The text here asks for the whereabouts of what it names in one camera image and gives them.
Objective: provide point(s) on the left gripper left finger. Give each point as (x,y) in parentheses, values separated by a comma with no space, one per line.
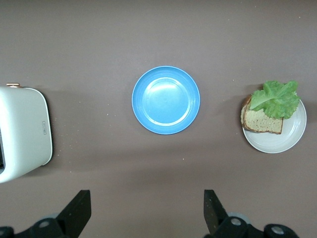
(69,223)

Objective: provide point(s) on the green lettuce leaf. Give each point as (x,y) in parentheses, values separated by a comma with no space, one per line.
(277,99)

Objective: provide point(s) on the cream white toaster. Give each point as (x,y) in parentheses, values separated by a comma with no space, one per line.
(22,134)

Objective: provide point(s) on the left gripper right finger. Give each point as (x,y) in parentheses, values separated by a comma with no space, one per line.
(223,225)

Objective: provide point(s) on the brown bread slice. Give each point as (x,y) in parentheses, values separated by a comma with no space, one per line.
(262,122)

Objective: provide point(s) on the beige plate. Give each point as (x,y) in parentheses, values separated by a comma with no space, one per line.
(289,134)

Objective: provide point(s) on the blue plate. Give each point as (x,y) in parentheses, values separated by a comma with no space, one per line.
(166,100)

